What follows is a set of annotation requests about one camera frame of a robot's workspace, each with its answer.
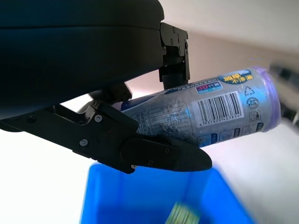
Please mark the green rectangular box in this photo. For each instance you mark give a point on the green rectangular box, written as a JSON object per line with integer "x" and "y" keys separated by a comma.
{"x": 183, "y": 213}

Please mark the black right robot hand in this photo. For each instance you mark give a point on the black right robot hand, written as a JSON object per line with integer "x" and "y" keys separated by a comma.
{"x": 288, "y": 93}

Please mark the blue plastic tray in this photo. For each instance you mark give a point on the blue plastic tray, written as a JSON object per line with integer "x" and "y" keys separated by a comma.
{"x": 144, "y": 193}

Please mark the clear purple-capped bottle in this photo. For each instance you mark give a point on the clear purple-capped bottle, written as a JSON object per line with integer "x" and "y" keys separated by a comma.
{"x": 210, "y": 107}

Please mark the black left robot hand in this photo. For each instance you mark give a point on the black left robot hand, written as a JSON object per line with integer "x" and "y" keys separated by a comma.
{"x": 70, "y": 58}

